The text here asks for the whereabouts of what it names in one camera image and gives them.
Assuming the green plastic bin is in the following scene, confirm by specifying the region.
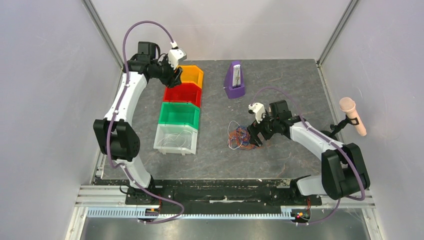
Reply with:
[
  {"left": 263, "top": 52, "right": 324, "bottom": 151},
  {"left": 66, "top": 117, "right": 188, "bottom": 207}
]
[{"left": 158, "top": 102, "right": 200, "bottom": 130}]

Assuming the red plastic bin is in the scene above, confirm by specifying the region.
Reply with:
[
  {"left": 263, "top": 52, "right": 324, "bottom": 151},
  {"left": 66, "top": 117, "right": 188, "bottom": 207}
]
[{"left": 162, "top": 83, "right": 202, "bottom": 108}]

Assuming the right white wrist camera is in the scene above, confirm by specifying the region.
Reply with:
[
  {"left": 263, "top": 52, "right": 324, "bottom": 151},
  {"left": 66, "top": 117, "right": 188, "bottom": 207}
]
[{"left": 248, "top": 102, "right": 267, "bottom": 124}]

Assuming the orange plastic bin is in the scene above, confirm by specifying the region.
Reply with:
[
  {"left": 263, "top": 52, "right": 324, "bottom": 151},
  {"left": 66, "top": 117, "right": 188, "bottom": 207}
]
[{"left": 174, "top": 65, "right": 204, "bottom": 89}]

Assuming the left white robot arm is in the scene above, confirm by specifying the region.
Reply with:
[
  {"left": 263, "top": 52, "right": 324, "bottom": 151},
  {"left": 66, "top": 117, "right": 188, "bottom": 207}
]
[{"left": 93, "top": 40, "right": 187, "bottom": 204}]

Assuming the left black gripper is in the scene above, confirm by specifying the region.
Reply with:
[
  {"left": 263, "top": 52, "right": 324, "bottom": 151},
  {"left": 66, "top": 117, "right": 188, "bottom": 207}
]
[{"left": 150, "top": 54, "right": 183, "bottom": 89}]

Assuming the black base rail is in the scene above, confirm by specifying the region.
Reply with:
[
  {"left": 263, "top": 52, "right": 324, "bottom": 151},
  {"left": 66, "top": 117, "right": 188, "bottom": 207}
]
[{"left": 92, "top": 178, "right": 323, "bottom": 216}]

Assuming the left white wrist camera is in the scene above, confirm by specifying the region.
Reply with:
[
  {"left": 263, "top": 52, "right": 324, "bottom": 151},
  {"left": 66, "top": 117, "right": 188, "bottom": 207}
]
[{"left": 167, "top": 41, "right": 187, "bottom": 70}]

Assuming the pink microphone on stand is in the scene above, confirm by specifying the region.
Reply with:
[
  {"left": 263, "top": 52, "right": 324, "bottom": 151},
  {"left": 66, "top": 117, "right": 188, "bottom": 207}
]
[{"left": 329, "top": 97, "right": 367, "bottom": 137}]

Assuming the clear white plastic bin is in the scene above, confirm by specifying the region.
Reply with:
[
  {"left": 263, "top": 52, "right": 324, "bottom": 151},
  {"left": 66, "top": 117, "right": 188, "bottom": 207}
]
[{"left": 153, "top": 124, "right": 198, "bottom": 156}]

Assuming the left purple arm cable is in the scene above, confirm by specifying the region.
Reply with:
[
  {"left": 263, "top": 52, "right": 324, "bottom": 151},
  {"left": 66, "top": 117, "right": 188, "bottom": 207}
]
[{"left": 105, "top": 20, "right": 185, "bottom": 225}]

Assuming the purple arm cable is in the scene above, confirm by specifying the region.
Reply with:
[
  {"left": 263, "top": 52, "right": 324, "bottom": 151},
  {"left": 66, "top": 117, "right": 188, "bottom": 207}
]
[
  {"left": 251, "top": 86, "right": 367, "bottom": 226},
  {"left": 105, "top": 20, "right": 185, "bottom": 225}
]

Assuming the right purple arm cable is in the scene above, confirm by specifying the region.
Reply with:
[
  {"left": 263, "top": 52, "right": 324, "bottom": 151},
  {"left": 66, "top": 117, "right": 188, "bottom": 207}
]
[{"left": 251, "top": 86, "right": 367, "bottom": 226}]

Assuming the coloured wire bundle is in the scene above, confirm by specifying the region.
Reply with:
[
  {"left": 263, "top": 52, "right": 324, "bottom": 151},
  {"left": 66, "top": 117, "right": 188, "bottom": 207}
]
[{"left": 226, "top": 120, "right": 263, "bottom": 152}]

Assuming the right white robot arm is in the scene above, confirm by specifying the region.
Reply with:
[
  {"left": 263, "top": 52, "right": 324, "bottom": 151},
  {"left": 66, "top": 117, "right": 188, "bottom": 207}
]
[{"left": 247, "top": 100, "right": 371, "bottom": 204}]

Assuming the purple metronome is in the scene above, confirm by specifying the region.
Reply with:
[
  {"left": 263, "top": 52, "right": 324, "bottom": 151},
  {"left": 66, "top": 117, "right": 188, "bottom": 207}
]
[{"left": 223, "top": 60, "right": 246, "bottom": 99}]

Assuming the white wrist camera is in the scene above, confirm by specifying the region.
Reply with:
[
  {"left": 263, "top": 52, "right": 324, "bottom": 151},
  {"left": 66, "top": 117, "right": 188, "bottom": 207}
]
[
  {"left": 248, "top": 102, "right": 267, "bottom": 124},
  {"left": 167, "top": 41, "right": 187, "bottom": 70}
]

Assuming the white wire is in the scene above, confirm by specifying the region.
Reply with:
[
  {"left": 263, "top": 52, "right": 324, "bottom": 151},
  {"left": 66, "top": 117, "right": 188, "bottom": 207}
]
[{"left": 156, "top": 129, "right": 194, "bottom": 149}]

